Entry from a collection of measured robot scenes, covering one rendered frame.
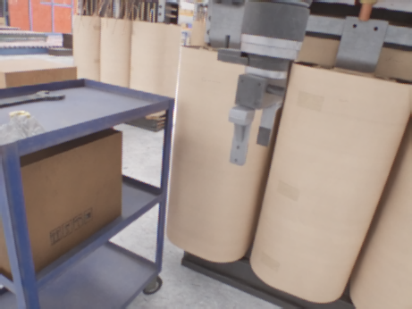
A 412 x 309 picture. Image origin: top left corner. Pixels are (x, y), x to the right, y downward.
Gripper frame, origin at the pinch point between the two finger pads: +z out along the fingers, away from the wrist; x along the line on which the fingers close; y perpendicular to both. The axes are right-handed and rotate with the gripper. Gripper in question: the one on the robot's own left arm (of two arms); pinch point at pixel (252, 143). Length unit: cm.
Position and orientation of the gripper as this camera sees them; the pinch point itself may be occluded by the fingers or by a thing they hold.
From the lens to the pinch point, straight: 60.9
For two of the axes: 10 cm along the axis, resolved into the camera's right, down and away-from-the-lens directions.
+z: -1.2, 9.2, 3.7
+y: 8.6, 2.8, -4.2
